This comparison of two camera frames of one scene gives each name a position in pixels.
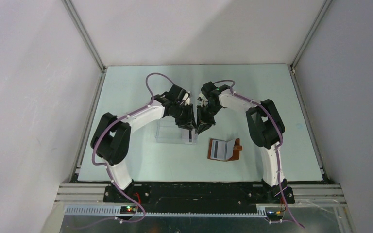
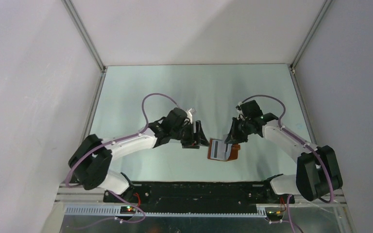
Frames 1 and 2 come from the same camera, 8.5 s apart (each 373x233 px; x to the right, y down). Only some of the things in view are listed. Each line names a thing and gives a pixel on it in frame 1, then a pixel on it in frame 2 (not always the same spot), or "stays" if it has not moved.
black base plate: [197, 194] stays
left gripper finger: [184, 124] → [189, 140]
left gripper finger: [191, 117] → [202, 138]
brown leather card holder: [233, 149] stays
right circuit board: [274, 214] stays
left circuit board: [127, 209] stays
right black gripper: [203, 124] → [234, 137]
